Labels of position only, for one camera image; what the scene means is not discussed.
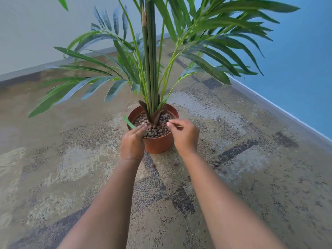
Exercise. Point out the person's right hand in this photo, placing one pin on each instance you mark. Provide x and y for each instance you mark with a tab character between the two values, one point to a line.
187	138

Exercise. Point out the person's left hand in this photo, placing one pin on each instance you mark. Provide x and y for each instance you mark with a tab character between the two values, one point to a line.
132	146

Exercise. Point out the person's left fingers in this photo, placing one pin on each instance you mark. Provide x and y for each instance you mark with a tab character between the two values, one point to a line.
141	129

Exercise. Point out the person's right thumb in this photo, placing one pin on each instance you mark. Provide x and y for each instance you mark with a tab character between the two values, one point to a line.
174	128

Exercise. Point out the person's left forearm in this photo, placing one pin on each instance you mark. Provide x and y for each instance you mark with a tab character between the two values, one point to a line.
111	204

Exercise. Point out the person's right forearm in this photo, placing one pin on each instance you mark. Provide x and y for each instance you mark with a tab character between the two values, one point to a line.
223	204

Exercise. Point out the heap of brown clay pebbles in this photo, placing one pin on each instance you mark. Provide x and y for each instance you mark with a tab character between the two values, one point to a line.
161	127

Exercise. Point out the terracotta plastic plant pot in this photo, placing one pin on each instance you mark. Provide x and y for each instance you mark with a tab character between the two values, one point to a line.
158	146

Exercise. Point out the artificial green palm plant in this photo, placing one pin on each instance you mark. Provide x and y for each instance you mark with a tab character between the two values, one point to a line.
150	62

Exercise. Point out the white wall baseboard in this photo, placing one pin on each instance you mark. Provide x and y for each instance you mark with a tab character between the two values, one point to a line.
280	110

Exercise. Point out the grey wall baseboard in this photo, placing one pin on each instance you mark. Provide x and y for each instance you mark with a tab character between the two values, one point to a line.
51	65

